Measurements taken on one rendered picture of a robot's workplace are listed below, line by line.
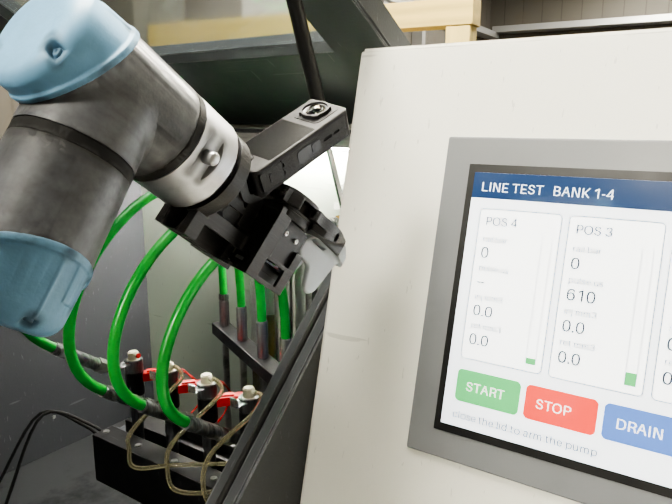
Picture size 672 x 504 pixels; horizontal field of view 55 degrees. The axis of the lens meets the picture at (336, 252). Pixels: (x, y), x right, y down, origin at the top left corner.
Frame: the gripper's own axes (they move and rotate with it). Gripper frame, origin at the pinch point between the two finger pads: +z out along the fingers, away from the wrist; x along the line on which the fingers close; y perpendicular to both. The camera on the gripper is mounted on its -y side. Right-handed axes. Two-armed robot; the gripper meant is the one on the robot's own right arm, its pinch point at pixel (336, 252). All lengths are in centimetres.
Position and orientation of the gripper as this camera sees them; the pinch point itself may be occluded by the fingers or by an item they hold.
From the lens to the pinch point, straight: 64.1
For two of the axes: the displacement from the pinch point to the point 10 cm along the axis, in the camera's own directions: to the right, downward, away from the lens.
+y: -4.9, 8.6, -1.6
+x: 7.5, 3.1, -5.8
